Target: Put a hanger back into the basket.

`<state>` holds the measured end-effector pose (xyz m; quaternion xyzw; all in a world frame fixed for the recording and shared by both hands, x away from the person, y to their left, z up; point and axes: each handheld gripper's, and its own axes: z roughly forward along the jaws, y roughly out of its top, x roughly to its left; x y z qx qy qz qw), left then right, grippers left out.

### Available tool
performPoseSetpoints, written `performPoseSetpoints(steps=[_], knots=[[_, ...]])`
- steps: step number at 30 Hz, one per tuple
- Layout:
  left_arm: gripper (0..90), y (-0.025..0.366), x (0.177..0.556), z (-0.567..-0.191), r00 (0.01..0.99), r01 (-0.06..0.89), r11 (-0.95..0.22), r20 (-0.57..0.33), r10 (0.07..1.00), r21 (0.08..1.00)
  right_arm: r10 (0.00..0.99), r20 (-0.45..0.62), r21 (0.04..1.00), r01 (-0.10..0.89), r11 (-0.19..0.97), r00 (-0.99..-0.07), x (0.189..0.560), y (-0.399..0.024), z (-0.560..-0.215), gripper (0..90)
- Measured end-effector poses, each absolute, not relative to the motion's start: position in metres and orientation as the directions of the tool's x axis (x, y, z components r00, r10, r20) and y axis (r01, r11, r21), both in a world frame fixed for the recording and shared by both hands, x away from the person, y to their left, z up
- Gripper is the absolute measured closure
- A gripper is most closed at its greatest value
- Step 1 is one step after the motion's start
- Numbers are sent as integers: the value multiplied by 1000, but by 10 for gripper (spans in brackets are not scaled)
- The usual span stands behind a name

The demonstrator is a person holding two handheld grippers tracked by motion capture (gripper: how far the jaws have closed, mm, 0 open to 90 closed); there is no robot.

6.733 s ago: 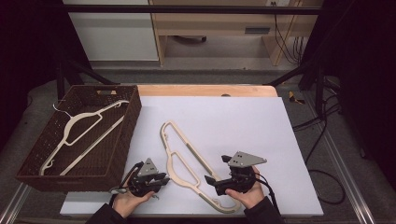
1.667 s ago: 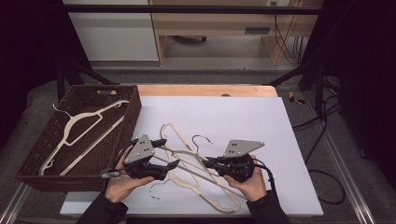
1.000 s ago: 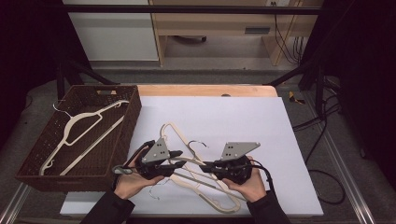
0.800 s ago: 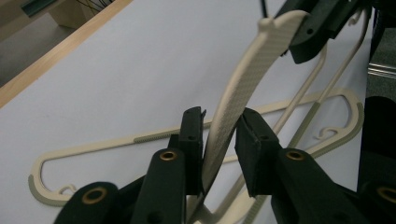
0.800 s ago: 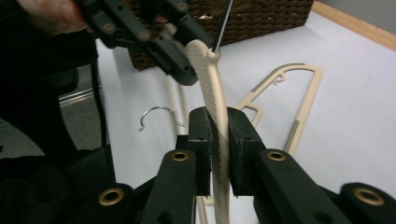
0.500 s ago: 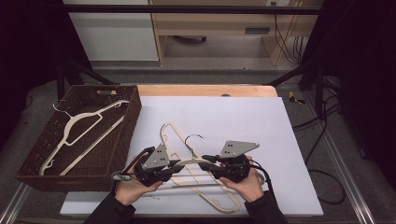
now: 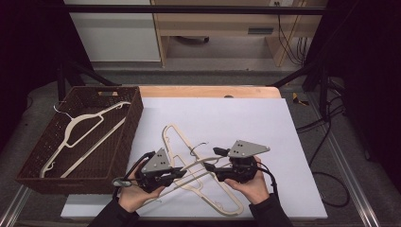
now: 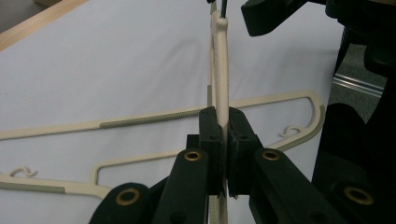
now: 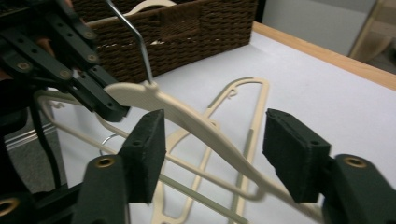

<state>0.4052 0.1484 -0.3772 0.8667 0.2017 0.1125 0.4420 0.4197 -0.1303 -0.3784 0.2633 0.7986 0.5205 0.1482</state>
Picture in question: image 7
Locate aluminium rail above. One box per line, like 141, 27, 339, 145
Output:
324, 131, 381, 227
0, 184, 32, 227

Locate person's right hand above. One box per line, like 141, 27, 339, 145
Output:
224, 155, 271, 206

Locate wooden desk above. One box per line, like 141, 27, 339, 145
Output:
150, 0, 329, 68

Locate black metal stand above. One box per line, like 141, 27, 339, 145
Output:
270, 60, 332, 117
57, 60, 122, 103

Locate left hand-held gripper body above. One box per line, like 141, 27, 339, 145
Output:
135, 147, 178, 194

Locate person's left hand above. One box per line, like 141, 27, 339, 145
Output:
117, 161, 167, 214

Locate black metal crossbar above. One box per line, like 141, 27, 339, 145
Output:
61, 4, 327, 15

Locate beige plastic clothes hanger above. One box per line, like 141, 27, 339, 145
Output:
40, 99, 131, 179
138, 141, 235, 209
150, 123, 246, 218

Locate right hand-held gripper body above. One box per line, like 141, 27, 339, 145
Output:
217, 140, 271, 184

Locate grey drawer handle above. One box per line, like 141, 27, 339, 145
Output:
247, 27, 274, 35

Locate white table sheet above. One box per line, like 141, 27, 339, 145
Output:
61, 97, 329, 220

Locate white cabinet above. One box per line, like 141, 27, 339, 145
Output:
62, 0, 162, 63

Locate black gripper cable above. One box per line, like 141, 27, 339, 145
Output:
256, 162, 350, 208
112, 151, 156, 197

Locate black floor cable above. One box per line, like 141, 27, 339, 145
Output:
296, 107, 346, 133
324, 94, 344, 140

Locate black object under desk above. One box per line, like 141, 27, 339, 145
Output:
174, 36, 210, 44

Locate black desk cables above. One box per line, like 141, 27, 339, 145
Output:
276, 2, 311, 66

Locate dark curtain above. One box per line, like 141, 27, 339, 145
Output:
302, 0, 401, 190
0, 0, 93, 152

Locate yellow and black tool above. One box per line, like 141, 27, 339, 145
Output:
291, 92, 310, 107

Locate brown woven basket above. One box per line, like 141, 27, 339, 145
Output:
15, 85, 145, 195

